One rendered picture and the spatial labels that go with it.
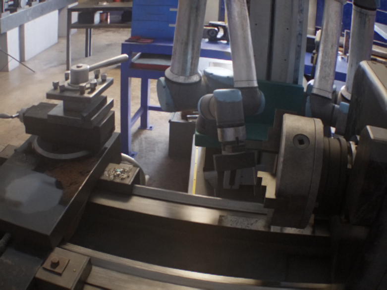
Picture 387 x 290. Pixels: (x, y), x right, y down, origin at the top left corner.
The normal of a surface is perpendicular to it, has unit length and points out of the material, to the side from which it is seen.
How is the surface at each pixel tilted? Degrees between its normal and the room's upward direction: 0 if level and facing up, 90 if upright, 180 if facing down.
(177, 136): 90
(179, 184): 0
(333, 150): 19
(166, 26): 90
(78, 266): 0
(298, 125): 12
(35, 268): 0
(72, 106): 90
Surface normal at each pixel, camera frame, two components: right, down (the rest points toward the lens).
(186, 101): 0.35, 0.61
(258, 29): -0.05, 0.48
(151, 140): 0.05, -0.87
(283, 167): -0.15, -0.09
